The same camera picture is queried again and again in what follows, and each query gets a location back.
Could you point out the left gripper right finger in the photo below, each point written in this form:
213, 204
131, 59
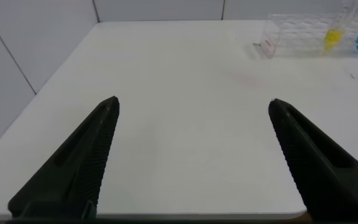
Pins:
322, 174

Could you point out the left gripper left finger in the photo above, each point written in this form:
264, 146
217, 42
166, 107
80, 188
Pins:
73, 174

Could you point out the test tube with yellow pigment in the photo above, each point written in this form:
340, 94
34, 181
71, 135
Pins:
332, 39

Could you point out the clear plastic test tube rack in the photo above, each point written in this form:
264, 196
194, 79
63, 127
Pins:
297, 37

